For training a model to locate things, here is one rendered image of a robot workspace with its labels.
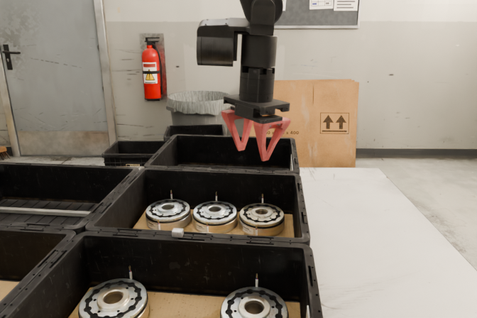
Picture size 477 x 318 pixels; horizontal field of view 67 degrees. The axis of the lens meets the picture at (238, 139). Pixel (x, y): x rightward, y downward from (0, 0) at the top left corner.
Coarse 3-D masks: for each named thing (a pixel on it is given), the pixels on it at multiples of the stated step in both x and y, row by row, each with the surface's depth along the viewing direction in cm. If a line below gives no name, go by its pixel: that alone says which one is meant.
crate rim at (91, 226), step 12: (144, 168) 91; (156, 168) 91; (168, 168) 91; (132, 180) 84; (300, 180) 84; (120, 192) 78; (300, 192) 78; (108, 204) 72; (300, 204) 72; (96, 216) 68; (300, 216) 68; (96, 228) 64; (108, 228) 64; (120, 228) 64; (300, 228) 65; (252, 240) 60; (264, 240) 60; (276, 240) 60; (288, 240) 60; (300, 240) 60
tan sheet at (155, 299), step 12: (156, 300) 61; (168, 300) 61; (180, 300) 61; (192, 300) 61; (204, 300) 61; (216, 300) 61; (72, 312) 58; (156, 312) 58; (168, 312) 58; (180, 312) 58; (192, 312) 58; (204, 312) 58; (216, 312) 58; (288, 312) 58
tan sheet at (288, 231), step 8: (144, 216) 88; (192, 216) 88; (288, 216) 88; (136, 224) 84; (144, 224) 84; (192, 224) 84; (288, 224) 84; (232, 232) 81; (240, 232) 81; (288, 232) 81
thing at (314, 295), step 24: (72, 240) 60; (120, 240) 61; (144, 240) 61; (168, 240) 60; (192, 240) 60; (216, 240) 60; (240, 240) 60; (48, 264) 54; (312, 264) 54; (24, 288) 49; (312, 288) 49; (312, 312) 45
